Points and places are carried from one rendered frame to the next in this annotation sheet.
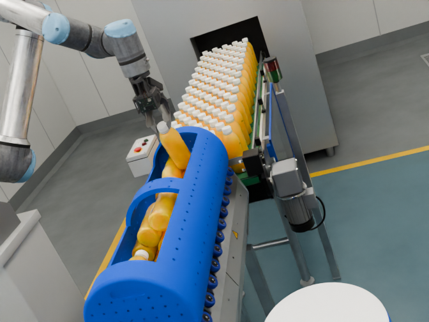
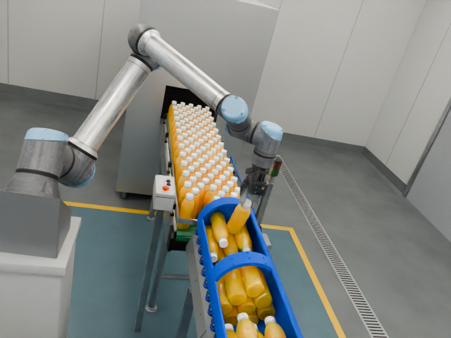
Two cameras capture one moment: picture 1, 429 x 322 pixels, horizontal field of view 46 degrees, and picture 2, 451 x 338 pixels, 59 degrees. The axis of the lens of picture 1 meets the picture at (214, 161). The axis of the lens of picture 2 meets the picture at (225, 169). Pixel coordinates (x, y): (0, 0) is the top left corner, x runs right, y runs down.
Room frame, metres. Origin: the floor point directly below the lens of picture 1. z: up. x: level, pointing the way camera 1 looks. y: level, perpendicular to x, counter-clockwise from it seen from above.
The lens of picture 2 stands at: (0.45, 1.00, 2.15)
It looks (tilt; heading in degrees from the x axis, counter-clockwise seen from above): 25 degrees down; 329
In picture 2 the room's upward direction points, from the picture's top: 15 degrees clockwise
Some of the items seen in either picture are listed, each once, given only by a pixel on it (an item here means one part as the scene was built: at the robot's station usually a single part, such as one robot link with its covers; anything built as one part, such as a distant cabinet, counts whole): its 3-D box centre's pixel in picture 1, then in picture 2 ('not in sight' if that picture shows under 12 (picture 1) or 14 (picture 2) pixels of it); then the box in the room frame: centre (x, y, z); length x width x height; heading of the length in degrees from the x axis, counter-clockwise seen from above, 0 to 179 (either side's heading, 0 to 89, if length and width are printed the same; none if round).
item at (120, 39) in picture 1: (124, 41); (268, 139); (1.63, 0.13, 1.63); 0.10 x 0.09 x 0.12; 40
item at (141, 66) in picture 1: (136, 66); (263, 159); (1.62, 0.12, 1.54); 0.10 x 0.09 x 0.05; 75
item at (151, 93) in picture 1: (145, 91); (257, 178); (1.62, 0.13, 1.46); 0.09 x 0.08 x 0.12; 165
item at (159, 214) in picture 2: not in sight; (148, 270); (2.17, 0.29, 0.50); 0.04 x 0.04 x 1.00; 75
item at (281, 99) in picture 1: (310, 192); (247, 252); (2.17, -0.39, 0.55); 0.04 x 0.04 x 1.10; 75
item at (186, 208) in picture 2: not in sight; (186, 212); (2.06, 0.19, 0.99); 0.07 x 0.07 x 0.19
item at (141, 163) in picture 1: (145, 154); (163, 192); (2.17, 0.29, 1.05); 0.20 x 0.10 x 0.10; 165
